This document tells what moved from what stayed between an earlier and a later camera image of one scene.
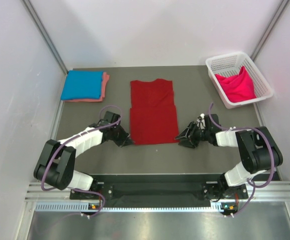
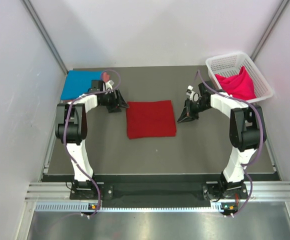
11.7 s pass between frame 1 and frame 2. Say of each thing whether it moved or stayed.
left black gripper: moved
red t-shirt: moved
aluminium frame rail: stayed
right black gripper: moved
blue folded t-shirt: stayed
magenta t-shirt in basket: stayed
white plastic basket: stayed
